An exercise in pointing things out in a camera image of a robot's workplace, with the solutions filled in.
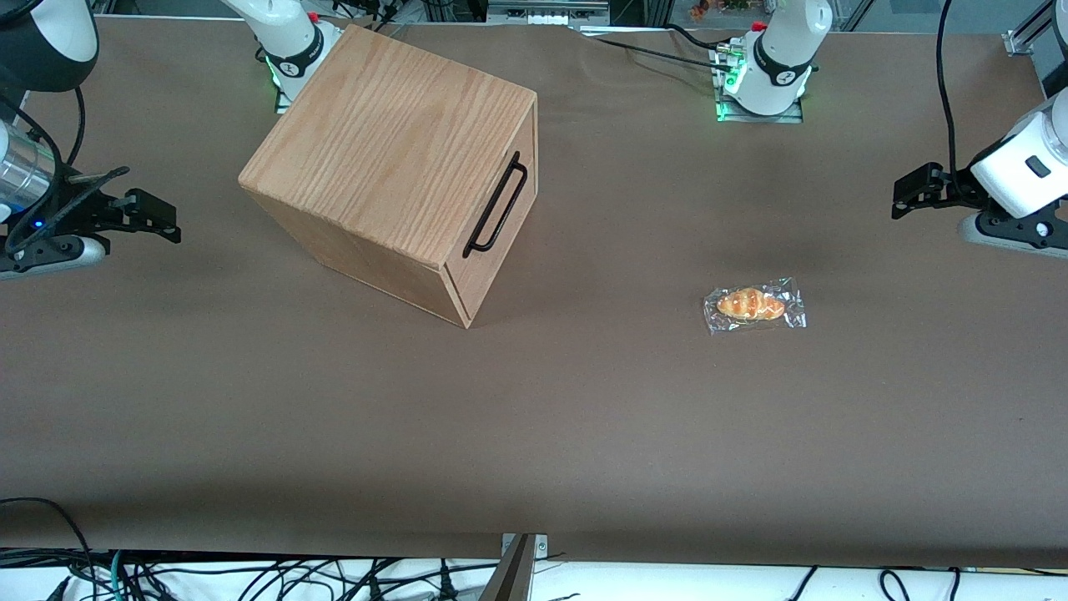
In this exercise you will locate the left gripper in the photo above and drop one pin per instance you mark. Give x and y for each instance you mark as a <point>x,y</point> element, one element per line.
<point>941,188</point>

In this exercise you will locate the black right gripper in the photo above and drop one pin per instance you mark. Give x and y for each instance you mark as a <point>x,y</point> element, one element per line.
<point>82,210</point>

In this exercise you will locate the wooden drawer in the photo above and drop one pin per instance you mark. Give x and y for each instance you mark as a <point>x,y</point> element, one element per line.
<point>501,259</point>

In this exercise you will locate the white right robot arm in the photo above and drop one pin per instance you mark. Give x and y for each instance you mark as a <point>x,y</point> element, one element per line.
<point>284,33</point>

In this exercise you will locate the wooden drawer cabinet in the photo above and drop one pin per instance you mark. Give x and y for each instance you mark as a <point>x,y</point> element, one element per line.
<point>375,150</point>

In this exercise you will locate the bread roll in clear wrapper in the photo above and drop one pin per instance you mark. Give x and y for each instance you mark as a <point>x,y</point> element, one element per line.
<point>751,305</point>

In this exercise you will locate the orange background objects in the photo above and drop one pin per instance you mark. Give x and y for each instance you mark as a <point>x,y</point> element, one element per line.
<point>699,10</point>

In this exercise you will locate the brown table mat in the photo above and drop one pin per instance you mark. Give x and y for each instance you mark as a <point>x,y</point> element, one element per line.
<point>584,417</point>

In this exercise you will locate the grey metal equipment box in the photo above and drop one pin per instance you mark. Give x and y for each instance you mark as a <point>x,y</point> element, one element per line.
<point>546,10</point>

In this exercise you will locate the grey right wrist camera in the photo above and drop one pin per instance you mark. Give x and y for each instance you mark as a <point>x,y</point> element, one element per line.
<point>50,255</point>

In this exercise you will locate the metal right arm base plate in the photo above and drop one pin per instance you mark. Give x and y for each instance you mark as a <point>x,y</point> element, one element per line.
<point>282,102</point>

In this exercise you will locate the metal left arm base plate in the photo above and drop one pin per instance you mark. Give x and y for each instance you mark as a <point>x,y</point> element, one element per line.
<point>759,117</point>

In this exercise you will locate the aluminium frame profile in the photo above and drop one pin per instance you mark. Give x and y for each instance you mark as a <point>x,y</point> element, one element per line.
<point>1028,32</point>

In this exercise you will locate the metal table clamp bracket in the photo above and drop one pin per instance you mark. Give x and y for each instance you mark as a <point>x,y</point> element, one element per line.
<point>521,559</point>

